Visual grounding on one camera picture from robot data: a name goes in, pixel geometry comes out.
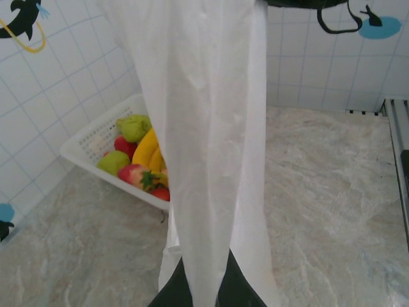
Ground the large green fake fruit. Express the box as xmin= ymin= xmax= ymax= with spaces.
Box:
xmin=115 ymin=114 xmax=153 ymax=144

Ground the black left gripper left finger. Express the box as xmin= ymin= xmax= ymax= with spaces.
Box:
xmin=147 ymin=258 xmax=196 ymax=307

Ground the blue circle seal sticker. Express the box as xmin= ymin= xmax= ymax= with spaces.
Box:
xmin=0 ymin=203 xmax=16 ymax=243

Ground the large dolphin yellow ring sticker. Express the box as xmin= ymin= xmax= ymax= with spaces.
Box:
xmin=0 ymin=0 xmax=49 ymax=54

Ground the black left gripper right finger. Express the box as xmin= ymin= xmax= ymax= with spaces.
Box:
xmin=217 ymin=249 xmax=268 ymax=307

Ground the blue circle animal sticker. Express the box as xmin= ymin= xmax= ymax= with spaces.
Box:
xmin=357 ymin=4 xmax=403 ymax=40

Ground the yellow fake banana bunch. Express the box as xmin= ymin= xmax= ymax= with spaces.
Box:
xmin=131 ymin=127 xmax=169 ymax=188

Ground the thin black right gripper cable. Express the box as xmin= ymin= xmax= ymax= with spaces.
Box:
xmin=316 ymin=0 xmax=364 ymax=35

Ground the white plastic bag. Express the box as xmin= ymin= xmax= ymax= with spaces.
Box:
xmin=98 ymin=0 xmax=282 ymax=307

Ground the white plastic basket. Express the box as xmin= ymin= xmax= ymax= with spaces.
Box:
xmin=59 ymin=93 xmax=172 ymax=212

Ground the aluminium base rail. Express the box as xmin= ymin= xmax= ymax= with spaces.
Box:
xmin=382 ymin=98 xmax=409 ymax=307

